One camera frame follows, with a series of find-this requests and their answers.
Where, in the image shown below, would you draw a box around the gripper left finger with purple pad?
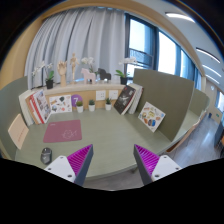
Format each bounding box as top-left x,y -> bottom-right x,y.
45,144 -> 93,186

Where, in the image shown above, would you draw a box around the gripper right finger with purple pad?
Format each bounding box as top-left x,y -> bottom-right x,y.
133,144 -> 181,185

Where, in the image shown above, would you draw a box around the dark grey computer mouse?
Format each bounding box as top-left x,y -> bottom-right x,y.
40,147 -> 52,165

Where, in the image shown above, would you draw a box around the maroon mouse pad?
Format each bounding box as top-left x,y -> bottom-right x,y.
43,120 -> 82,143

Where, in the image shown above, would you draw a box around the colourful illustrated board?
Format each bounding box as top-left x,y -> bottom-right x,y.
138,102 -> 166,132

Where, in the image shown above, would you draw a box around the white books behind black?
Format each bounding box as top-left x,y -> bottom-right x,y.
128,83 -> 143,114

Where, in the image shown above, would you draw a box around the small potted plant left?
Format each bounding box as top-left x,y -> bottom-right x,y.
76,101 -> 84,113

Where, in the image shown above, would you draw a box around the small potted plant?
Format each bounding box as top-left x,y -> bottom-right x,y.
105,97 -> 112,111
76,101 -> 84,113
88,99 -> 95,112

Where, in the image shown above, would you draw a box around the illustrated white picture card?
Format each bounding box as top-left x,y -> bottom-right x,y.
49,95 -> 72,114

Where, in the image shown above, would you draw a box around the beige card leaning left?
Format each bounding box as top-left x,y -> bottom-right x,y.
8,114 -> 29,149

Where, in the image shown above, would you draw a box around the small potted plant middle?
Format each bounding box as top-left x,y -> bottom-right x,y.
88,99 -> 95,112

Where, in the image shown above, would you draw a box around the red and white book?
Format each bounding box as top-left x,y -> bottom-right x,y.
25,90 -> 51,124

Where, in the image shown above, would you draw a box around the purple round number sign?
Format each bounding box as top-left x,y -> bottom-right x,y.
71,94 -> 82,107

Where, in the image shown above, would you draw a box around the small potted plant right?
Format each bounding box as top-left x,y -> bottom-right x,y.
105,97 -> 112,111

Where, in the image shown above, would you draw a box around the grey-green partition panel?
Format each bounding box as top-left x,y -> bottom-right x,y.
133,69 -> 194,141

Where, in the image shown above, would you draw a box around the black book leaning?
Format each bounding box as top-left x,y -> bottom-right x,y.
114,85 -> 136,115

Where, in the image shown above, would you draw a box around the wooden shelf ledge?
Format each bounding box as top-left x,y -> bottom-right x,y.
43,82 -> 124,109

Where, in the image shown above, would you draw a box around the white orchid left pot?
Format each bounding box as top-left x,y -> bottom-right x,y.
32,61 -> 54,89

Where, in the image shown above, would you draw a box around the white orchid pot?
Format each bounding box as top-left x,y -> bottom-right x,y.
32,61 -> 54,89
116,56 -> 137,85

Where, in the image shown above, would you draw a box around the pink wooden horse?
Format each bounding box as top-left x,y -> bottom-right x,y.
81,68 -> 96,83

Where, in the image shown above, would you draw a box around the black wooden horse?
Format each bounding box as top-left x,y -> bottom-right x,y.
98,68 -> 111,80

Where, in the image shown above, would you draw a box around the wooden hand model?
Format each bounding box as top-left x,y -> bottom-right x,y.
57,61 -> 67,87

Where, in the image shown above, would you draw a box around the white orchid middle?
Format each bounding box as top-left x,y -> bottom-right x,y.
81,57 -> 98,75

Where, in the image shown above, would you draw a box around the wooden artist mannequin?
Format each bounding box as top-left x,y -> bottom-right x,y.
70,53 -> 79,84

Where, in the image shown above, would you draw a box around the white orchid right pot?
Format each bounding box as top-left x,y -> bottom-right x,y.
116,56 -> 137,85

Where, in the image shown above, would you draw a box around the white curtain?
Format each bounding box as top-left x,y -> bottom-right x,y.
25,7 -> 125,89

